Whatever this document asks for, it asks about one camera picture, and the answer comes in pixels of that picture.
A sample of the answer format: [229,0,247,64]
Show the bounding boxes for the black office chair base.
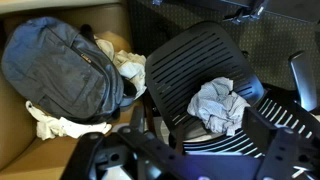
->
[219,0,269,25]

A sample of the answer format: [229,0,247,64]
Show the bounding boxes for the white bunched crumpled cloth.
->
[94,34,148,100]

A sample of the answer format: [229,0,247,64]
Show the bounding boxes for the black chair armrest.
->
[287,50,318,113]

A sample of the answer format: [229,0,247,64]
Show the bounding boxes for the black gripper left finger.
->
[60,106,196,180]

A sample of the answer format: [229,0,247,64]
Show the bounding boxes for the white flat crumpled cloth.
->
[25,100,113,141]

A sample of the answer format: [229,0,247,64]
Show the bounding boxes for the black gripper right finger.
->
[241,106,320,180]

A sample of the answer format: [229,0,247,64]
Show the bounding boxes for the blue white striped shirt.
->
[186,76,251,137]

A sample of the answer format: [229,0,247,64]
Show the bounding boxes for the blue grey backpack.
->
[0,16,138,125]

